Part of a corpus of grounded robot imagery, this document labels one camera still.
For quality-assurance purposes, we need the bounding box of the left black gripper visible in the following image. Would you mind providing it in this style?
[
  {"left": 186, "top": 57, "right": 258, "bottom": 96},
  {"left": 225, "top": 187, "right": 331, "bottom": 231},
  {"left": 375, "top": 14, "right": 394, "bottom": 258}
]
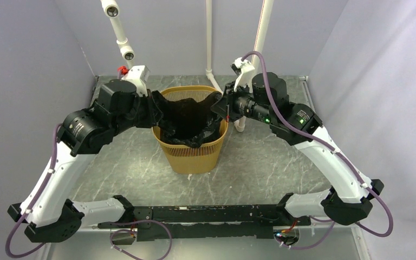
[{"left": 112, "top": 88, "right": 164, "bottom": 136}]

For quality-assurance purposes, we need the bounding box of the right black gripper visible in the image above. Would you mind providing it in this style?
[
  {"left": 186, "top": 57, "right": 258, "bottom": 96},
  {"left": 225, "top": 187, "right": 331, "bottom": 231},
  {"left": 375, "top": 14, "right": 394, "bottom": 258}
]
[{"left": 211, "top": 80, "right": 274, "bottom": 125}]

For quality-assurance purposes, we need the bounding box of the black trash bag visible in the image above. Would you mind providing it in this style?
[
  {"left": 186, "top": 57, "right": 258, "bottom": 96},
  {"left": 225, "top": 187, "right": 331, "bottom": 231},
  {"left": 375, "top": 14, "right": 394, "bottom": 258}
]
[{"left": 152, "top": 91, "right": 222, "bottom": 148}]

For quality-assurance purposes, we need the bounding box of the yellow plastic trash bin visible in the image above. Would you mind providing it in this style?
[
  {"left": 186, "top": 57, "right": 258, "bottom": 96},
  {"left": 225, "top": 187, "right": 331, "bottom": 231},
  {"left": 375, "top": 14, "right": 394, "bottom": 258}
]
[{"left": 152, "top": 86, "right": 228, "bottom": 174}]

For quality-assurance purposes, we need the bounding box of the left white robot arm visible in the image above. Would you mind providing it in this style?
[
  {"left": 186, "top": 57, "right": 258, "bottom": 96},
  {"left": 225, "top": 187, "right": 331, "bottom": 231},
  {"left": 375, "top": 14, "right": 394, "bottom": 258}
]
[{"left": 8, "top": 79, "right": 164, "bottom": 243}]

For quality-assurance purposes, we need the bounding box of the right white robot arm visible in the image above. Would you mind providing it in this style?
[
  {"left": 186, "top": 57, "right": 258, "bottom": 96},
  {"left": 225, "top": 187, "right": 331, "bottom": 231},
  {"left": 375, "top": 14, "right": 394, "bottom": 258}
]
[{"left": 211, "top": 72, "right": 384, "bottom": 225}]

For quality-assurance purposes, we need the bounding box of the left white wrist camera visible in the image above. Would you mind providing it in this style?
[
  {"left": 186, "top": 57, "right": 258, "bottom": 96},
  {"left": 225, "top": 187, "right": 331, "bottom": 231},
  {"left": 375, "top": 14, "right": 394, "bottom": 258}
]
[{"left": 117, "top": 65, "right": 150, "bottom": 96}]

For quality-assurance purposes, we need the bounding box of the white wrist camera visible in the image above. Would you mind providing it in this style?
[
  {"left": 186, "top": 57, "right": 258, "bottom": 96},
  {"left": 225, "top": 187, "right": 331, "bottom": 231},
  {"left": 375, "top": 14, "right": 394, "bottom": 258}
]
[
  {"left": 117, "top": 65, "right": 150, "bottom": 96},
  {"left": 231, "top": 57, "right": 256, "bottom": 92}
]

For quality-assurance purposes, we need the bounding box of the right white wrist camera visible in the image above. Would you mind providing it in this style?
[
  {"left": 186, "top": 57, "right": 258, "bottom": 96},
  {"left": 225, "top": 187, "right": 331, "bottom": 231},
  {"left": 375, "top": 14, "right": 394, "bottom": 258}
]
[{"left": 231, "top": 57, "right": 256, "bottom": 92}]

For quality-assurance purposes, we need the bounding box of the white PVC pipe frame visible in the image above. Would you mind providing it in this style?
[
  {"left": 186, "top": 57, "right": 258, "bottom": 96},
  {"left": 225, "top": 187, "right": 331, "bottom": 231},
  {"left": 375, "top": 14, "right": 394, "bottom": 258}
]
[{"left": 99, "top": 0, "right": 275, "bottom": 133}]

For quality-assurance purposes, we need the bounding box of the aluminium side rail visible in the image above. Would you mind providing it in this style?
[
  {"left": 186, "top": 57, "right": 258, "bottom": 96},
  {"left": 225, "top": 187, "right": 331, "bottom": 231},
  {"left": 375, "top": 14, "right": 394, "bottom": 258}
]
[{"left": 299, "top": 75, "right": 370, "bottom": 260}]

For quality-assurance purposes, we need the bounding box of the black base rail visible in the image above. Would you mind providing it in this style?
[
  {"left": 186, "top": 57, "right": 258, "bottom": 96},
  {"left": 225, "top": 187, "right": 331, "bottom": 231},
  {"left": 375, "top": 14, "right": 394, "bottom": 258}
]
[{"left": 97, "top": 204, "right": 312, "bottom": 242}]

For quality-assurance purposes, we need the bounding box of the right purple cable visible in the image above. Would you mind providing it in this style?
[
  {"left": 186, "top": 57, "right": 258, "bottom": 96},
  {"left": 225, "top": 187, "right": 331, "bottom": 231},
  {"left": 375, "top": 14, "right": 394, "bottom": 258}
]
[{"left": 242, "top": 50, "right": 394, "bottom": 251}]

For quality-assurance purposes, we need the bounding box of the purple cable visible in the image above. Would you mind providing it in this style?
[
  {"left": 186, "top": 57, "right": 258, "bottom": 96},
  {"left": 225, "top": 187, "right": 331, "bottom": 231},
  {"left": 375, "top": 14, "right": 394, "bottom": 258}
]
[
  {"left": 5, "top": 68, "right": 174, "bottom": 260},
  {"left": 242, "top": 50, "right": 394, "bottom": 251}
]

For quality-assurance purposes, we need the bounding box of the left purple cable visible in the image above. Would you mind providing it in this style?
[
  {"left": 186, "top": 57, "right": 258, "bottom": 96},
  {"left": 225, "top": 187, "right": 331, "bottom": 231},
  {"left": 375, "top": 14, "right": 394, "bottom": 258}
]
[{"left": 5, "top": 68, "right": 174, "bottom": 260}]

